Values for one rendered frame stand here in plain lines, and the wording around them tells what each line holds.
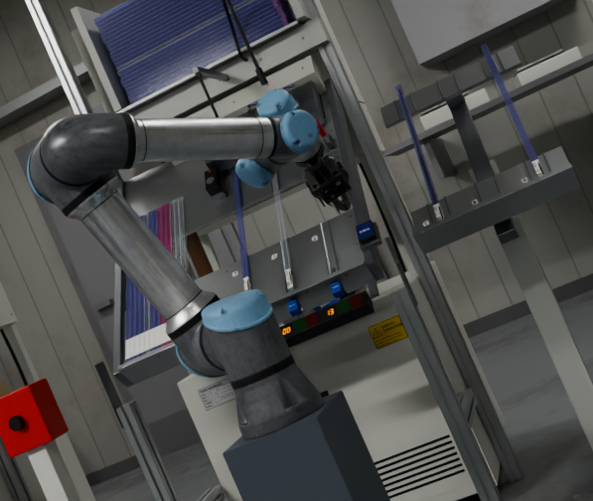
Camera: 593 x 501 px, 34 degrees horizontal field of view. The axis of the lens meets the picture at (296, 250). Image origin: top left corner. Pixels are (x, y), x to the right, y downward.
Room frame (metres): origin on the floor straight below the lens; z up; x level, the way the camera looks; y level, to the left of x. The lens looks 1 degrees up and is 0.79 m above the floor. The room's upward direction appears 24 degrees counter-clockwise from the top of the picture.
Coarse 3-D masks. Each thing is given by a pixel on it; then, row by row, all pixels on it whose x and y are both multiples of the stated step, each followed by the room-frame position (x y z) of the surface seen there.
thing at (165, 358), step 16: (336, 272) 2.22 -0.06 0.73; (352, 272) 2.22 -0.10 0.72; (368, 272) 2.22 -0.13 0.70; (304, 288) 2.24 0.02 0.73; (320, 288) 2.24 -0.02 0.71; (352, 288) 2.25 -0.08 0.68; (272, 304) 2.26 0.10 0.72; (304, 304) 2.27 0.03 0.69; (320, 304) 2.28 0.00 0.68; (160, 352) 2.34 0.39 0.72; (128, 368) 2.36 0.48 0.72; (144, 368) 2.37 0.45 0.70; (160, 368) 2.38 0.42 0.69
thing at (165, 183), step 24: (168, 168) 2.81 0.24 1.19; (192, 168) 2.76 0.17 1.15; (288, 168) 2.56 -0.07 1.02; (144, 192) 2.79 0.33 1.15; (168, 192) 2.74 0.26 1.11; (192, 192) 2.69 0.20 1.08; (240, 192) 2.59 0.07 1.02; (264, 192) 2.54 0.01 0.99; (192, 216) 2.63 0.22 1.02; (216, 216) 2.58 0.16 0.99
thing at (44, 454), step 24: (48, 384) 2.66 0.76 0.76; (0, 408) 2.60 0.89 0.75; (24, 408) 2.58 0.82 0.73; (48, 408) 2.62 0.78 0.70; (0, 432) 2.61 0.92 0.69; (24, 432) 2.59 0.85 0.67; (48, 432) 2.58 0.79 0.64; (48, 456) 2.60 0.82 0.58; (48, 480) 2.61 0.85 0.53; (72, 480) 2.66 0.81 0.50
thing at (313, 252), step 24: (288, 240) 2.39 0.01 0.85; (312, 240) 2.35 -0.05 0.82; (336, 240) 2.32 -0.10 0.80; (240, 264) 2.42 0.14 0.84; (264, 264) 2.38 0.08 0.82; (312, 264) 2.30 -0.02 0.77; (336, 264) 2.27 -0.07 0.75; (216, 288) 2.41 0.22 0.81; (240, 288) 2.37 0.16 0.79; (264, 288) 2.33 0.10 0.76
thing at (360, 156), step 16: (80, 48) 3.00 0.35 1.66; (336, 48) 3.04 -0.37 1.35; (320, 64) 2.83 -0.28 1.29; (96, 80) 3.00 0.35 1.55; (352, 80) 3.08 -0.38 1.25; (112, 112) 3.00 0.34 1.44; (368, 112) 3.11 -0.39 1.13; (352, 128) 2.83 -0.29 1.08; (352, 144) 2.84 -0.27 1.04; (368, 176) 2.84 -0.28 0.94; (288, 192) 3.05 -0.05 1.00; (256, 208) 3.13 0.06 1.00; (384, 208) 2.84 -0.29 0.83; (224, 224) 3.21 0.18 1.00; (384, 224) 3.21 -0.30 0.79; (208, 240) 3.27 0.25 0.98; (400, 240) 2.84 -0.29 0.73; (208, 256) 3.27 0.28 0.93; (400, 256) 3.20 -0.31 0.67; (192, 272) 3.02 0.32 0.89; (416, 272) 2.84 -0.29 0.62
